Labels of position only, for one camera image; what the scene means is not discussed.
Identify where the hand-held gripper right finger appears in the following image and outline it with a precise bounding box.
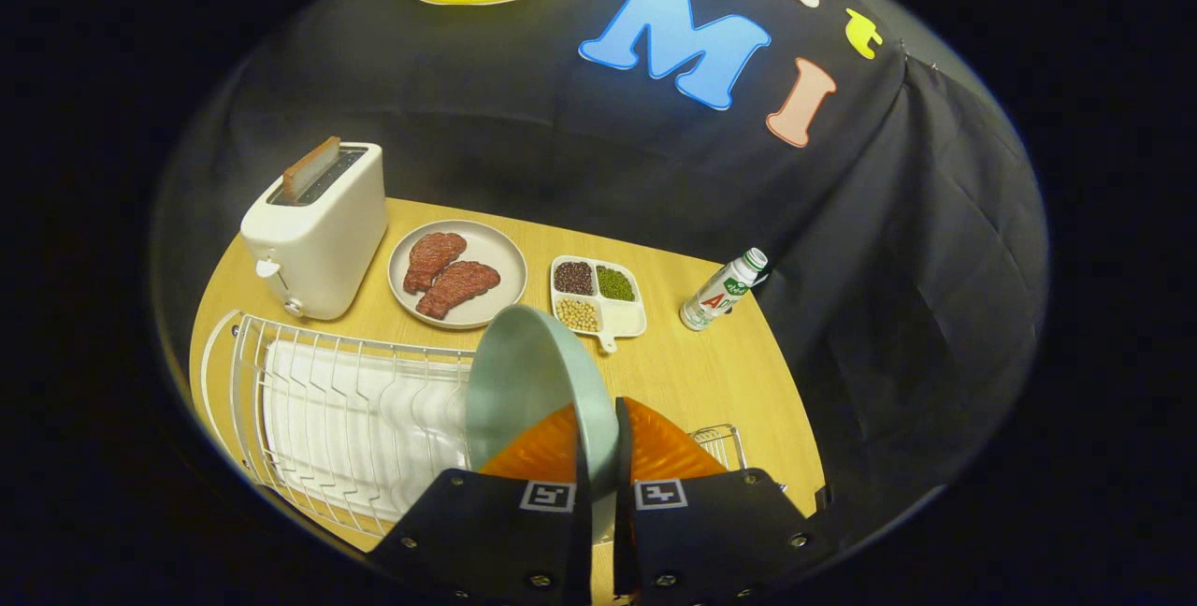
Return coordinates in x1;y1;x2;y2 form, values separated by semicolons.
613;397;824;606

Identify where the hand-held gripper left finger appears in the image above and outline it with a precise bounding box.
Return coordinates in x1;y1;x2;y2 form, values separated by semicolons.
368;403;594;606

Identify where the metal wire basket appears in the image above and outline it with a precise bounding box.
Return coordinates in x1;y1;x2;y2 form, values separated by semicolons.
690;424;788;495

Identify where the pale green plate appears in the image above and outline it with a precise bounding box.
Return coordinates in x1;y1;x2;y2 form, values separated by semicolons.
465;304;621;546

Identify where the white wire dish rack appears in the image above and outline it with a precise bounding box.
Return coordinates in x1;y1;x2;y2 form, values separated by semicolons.
199;310;478;540

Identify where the beige round plate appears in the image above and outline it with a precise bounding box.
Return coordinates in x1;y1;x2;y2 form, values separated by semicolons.
387;219;529;331

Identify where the heap of yellow soybeans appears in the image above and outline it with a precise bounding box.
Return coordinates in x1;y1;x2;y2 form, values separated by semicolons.
556;297;601;334

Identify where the white divided tray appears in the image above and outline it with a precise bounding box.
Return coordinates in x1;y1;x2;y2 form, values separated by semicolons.
549;254;648;354

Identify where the white drain tray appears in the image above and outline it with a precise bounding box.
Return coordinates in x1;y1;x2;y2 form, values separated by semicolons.
262;339;473;518

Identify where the heap of black beans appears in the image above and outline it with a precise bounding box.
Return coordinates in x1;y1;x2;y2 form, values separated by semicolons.
554;261;596;296

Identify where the white green-label drink bottle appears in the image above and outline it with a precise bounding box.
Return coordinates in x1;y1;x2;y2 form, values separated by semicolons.
679;248;770;332

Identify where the red meat slice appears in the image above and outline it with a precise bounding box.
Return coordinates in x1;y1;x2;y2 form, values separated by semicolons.
415;261;502;321
403;232;469;295

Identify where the white toaster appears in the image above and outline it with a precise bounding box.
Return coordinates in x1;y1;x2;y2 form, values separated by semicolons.
240;137;388;322

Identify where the black backdrop cloth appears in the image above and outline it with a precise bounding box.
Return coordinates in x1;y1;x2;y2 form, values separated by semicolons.
154;0;1048;532

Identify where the brown toast slice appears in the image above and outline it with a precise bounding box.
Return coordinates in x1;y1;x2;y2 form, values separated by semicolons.
282;137;342;205

